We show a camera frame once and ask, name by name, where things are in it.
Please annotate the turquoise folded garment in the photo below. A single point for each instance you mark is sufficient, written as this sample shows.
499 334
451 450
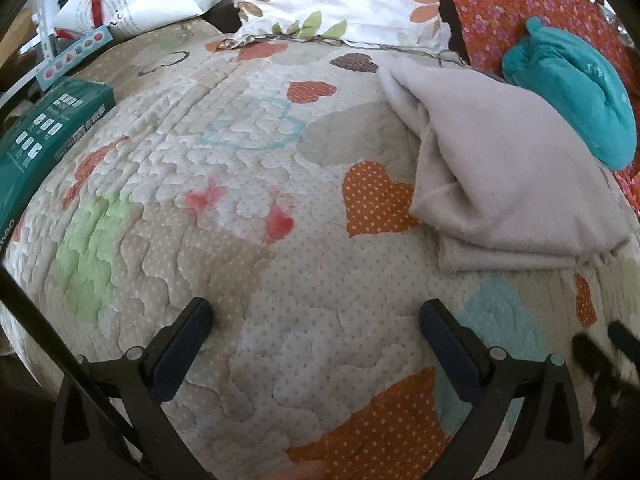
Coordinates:
581 85

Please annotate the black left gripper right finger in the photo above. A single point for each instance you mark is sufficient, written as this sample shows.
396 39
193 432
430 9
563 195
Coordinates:
489 379

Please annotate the teal cardboard box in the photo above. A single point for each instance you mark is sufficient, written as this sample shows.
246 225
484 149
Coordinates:
38 141

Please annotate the white floral pillow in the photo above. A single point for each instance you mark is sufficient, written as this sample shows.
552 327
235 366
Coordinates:
405 24

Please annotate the pastel dotted flat box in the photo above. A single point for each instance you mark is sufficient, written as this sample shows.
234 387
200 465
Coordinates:
71 57

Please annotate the pale lilac garment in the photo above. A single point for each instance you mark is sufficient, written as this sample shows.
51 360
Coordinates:
502 178

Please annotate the heart patterned quilt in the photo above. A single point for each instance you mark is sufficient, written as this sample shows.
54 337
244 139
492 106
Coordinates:
275 181

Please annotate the red floral pillow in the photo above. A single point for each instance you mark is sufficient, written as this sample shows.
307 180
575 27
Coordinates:
491 27

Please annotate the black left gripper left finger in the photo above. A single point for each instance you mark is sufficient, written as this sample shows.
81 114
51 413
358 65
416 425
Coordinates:
128 434

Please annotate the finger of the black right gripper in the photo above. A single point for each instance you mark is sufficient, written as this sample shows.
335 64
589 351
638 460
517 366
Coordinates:
607 387
623 340

